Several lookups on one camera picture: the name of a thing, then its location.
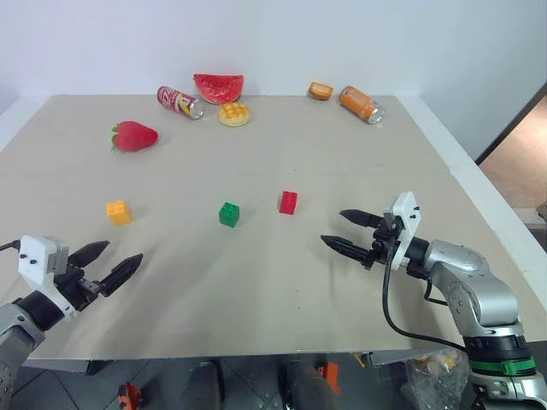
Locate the yellow toy melon bread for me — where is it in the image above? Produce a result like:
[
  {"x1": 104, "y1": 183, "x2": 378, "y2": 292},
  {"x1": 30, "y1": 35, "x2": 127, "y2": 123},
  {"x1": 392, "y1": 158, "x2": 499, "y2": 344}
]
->
[{"x1": 218, "y1": 101, "x2": 252, "y2": 127}]

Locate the clear plastic bag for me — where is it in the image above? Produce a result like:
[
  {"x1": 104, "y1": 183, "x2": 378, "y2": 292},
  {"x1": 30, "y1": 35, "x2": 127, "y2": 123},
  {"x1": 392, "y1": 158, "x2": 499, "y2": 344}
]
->
[{"x1": 400, "y1": 348, "x2": 470, "y2": 410}]

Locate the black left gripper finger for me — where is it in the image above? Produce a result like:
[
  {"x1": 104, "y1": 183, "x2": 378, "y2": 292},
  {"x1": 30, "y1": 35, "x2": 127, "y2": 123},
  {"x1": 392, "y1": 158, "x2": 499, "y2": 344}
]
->
[
  {"x1": 67, "y1": 240, "x2": 110, "y2": 269},
  {"x1": 100, "y1": 253, "x2": 144, "y2": 298}
]

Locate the red soda can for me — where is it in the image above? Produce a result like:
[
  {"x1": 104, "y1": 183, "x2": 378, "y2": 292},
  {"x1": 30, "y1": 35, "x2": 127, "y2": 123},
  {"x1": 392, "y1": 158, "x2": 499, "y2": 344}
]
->
[{"x1": 156, "y1": 85, "x2": 205, "y2": 121}]

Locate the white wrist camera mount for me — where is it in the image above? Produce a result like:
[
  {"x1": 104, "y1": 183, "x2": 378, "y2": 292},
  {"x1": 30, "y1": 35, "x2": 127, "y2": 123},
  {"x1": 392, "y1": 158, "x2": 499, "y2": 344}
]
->
[
  {"x1": 383, "y1": 191, "x2": 423, "y2": 271},
  {"x1": 18, "y1": 235, "x2": 77, "y2": 321}
]

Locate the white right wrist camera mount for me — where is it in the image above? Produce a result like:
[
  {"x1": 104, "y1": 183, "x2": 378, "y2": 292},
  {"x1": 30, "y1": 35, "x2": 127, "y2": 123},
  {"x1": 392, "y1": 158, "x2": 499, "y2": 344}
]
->
[{"x1": 383, "y1": 191, "x2": 423, "y2": 271}]

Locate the orange black tool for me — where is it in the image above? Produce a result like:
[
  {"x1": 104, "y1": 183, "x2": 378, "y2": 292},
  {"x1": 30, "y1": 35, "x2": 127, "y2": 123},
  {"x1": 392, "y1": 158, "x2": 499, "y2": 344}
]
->
[
  {"x1": 115, "y1": 382, "x2": 146, "y2": 410},
  {"x1": 315, "y1": 361, "x2": 343, "y2": 396}
]

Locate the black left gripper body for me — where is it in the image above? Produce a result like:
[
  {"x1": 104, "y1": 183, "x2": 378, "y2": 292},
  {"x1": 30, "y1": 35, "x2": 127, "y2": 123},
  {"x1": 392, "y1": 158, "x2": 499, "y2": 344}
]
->
[{"x1": 54, "y1": 265, "x2": 106, "y2": 313}]

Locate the small toy bread loaf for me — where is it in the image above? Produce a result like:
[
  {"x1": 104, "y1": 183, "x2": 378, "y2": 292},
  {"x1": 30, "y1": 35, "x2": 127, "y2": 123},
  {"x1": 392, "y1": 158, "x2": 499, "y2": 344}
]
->
[{"x1": 307, "y1": 81, "x2": 334, "y2": 102}]

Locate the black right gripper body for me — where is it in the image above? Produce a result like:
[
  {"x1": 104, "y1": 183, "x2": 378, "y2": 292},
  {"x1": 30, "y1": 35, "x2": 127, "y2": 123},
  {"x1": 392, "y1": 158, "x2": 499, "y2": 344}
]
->
[{"x1": 361, "y1": 220, "x2": 401, "y2": 271}]

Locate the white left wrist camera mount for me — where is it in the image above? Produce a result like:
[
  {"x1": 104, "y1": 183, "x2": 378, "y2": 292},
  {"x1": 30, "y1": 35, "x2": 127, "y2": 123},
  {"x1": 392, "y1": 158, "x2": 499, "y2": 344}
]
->
[{"x1": 18, "y1": 235, "x2": 77, "y2": 321}]

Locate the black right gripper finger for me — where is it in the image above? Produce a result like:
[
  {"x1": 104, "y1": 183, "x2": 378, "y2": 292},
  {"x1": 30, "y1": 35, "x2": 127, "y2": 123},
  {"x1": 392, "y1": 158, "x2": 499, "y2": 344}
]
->
[
  {"x1": 320, "y1": 235, "x2": 372, "y2": 263},
  {"x1": 338, "y1": 208, "x2": 379, "y2": 229}
]

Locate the yellow toy block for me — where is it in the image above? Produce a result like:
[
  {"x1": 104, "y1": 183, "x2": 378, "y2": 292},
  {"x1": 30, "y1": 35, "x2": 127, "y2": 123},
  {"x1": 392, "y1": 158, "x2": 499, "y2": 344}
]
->
[{"x1": 105, "y1": 200, "x2": 133, "y2": 226}]

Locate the toy watermelon slice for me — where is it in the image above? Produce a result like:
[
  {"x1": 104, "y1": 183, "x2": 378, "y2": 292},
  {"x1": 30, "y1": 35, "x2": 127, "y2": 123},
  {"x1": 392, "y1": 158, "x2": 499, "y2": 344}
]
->
[{"x1": 192, "y1": 73, "x2": 245, "y2": 105}]

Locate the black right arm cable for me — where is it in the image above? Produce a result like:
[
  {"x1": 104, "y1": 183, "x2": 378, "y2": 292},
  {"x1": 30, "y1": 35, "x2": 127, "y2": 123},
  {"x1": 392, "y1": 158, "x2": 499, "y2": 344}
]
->
[{"x1": 382, "y1": 238, "x2": 468, "y2": 353}]

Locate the red toy block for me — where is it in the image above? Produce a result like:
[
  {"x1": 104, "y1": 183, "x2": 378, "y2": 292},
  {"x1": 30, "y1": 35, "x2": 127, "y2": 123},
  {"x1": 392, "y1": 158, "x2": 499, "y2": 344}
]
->
[{"x1": 279, "y1": 190, "x2": 299, "y2": 215}]

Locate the orange soda can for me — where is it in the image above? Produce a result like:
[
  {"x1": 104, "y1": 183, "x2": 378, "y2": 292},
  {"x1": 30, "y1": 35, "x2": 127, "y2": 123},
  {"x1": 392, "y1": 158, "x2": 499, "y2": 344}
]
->
[{"x1": 338, "y1": 85, "x2": 386, "y2": 126}]

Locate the red toy strawberry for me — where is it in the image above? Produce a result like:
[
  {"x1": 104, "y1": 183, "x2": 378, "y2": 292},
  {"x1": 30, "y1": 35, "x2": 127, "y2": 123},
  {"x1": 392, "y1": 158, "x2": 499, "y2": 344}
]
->
[{"x1": 109, "y1": 120, "x2": 160, "y2": 153}]

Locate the green toy block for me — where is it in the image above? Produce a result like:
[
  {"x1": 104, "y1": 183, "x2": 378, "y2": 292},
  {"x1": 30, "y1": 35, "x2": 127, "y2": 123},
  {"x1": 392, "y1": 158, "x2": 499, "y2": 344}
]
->
[{"x1": 218, "y1": 202, "x2": 241, "y2": 229}]

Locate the dark rounded shape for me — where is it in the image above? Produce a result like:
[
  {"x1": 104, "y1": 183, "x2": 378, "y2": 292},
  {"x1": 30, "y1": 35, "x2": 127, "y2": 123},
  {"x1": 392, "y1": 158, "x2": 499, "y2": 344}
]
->
[{"x1": 277, "y1": 360, "x2": 338, "y2": 410}]

